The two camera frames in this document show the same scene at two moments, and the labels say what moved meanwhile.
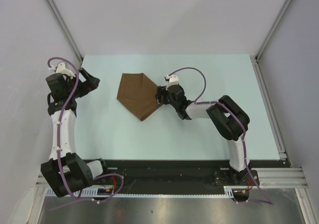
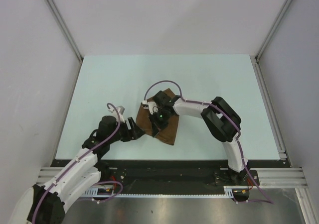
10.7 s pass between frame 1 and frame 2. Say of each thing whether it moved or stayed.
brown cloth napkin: moved
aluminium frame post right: stayed
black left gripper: moved
